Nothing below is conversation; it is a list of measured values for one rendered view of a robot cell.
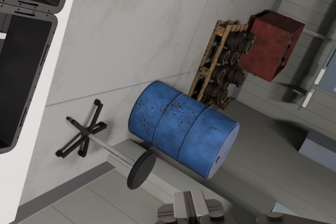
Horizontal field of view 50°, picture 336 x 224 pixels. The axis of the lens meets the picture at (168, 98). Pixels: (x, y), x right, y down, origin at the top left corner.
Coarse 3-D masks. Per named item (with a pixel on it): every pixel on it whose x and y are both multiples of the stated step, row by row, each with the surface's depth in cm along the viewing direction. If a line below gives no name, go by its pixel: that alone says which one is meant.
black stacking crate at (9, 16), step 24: (0, 24) 70; (24, 24) 70; (48, 24) 68; (0, 48) 73; (24, 48) 70; (0, 72) 73; (24, 72) 71; (0, 96) 74; (24, 96) 71; (0, 120) 74; (0, 144) 72
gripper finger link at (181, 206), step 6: (174, 192) 16; (180, 192) 16; (186, 192) 16; (174, 198) 15; (180, 198) 15; (186, 198) 15; (174, 204) 15; (180, 204) 14; (186, 204) 14; (174, 210) 14; (180, 210) 14; (186, 210) 14; (174, 216) 13; (180, 216) 13; (186, 216) 13; (192, 222) 13
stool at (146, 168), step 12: (72, 120) 255; (96, 120) 278; (84, 132) 269; (96, 132) 286; (72, 144) 269; (84, 144) 282; (108, 144) 269; (84, 156) 291; (120, 156) 263; (144, 156) 248; (132, 168) 246; (144, 168) 256; (132, 180) 246; (144, 180) 269
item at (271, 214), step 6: (258, 216) 12; (264, 216) 12; (270, 216) 11; (276, 216) 11; (282, 216) 12; (288, 216) 12; (294, 216) 12; (258, 222) 11; (264, 222) 11; (270, 222) 11; (276, 222) 11; (282, 222) 11; (288, 222) 11; (294, 222) 11; (300, 222) 11; (306, 222) 11; (312, 222) 11; (318, 222) 11; (324, 222) 11
